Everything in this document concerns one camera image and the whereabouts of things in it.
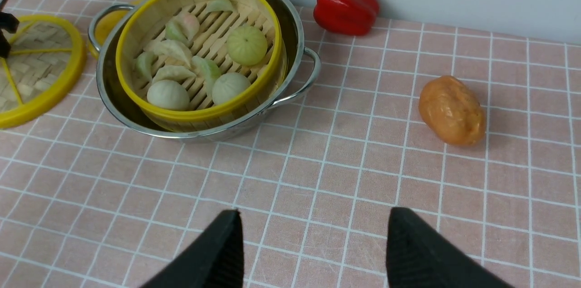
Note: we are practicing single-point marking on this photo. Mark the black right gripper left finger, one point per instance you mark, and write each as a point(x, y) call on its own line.
point(215, 259)

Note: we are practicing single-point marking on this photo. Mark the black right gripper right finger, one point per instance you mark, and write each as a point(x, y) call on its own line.
point(417, 256)

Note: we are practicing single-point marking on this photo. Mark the yellow rimmed bamboo steamer basket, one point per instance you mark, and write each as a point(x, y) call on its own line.
point(147, 25)

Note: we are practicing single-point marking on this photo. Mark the yellow bamboo steamer lid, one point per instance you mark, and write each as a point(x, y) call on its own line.
point(41, 62)

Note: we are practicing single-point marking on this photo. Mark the stainless steel pot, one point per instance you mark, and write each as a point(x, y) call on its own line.
point(118, 103)

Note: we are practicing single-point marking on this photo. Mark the brown potato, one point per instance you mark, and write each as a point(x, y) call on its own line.
point(452, 111)

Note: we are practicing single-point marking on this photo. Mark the white round bun left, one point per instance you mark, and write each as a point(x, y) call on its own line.
point(168, 94)

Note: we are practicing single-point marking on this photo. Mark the white round bun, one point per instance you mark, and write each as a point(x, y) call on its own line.
point(228, 86)
point(168, 94)

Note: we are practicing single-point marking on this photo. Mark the white round bun right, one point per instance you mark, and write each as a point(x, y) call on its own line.
point(228, 86)

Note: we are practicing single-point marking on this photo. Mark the green dumpling right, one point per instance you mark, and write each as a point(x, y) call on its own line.
point(209, 71)

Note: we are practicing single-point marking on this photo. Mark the pale dumpling centre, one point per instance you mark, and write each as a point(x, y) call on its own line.
point(173, 73)

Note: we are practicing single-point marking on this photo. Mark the green round bun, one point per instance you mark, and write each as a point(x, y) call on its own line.
point(247, 45)

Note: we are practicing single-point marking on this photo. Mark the pink green dumpling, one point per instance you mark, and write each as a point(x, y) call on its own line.
point(182, 27)

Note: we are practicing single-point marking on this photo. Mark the pale dumpling top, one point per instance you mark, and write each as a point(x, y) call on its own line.
point(220, 6)

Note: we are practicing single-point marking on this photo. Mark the yellow banana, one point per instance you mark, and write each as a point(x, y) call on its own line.
point(105, 26)

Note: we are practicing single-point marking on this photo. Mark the red bell pepper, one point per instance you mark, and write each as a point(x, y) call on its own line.
point(348, 17)

